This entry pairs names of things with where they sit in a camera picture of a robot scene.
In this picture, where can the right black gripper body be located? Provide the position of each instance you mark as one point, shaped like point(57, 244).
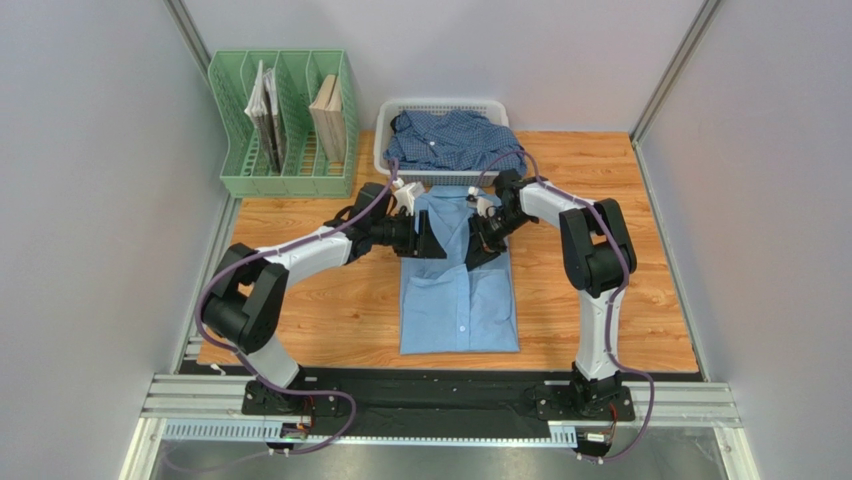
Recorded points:
point(485, 232)

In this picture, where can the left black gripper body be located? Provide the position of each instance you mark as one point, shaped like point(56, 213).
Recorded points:
point(398, 233)

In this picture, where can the light blue long sleeve shirt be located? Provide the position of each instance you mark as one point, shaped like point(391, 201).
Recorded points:
point(444, 306)

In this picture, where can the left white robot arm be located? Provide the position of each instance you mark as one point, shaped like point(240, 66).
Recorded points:
point(239, 309)

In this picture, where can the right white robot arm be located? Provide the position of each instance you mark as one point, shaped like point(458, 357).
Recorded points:
point(598, 258)

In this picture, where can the dark blue checkered shirt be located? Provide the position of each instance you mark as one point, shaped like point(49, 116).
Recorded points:
point(460, 140)

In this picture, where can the white plastic basket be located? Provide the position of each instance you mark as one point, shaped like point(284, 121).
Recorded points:
point(493, 110)

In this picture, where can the beige books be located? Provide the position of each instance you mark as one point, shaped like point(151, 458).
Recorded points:
point(327, 113)

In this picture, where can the green file organizer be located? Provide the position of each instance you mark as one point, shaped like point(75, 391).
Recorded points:
point(305, 171)

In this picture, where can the grey magazines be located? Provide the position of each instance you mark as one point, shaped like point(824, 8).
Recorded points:
point(264, 112)

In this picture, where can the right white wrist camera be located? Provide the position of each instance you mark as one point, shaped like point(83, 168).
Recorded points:
point(479, 203)

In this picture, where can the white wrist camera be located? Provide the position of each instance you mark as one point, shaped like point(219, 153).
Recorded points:
point(479, 203)
point(405, 195)

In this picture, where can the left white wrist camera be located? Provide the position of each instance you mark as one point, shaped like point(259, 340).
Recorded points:
point(405, 195)

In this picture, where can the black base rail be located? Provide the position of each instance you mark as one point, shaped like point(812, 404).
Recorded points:
point(428, 408)

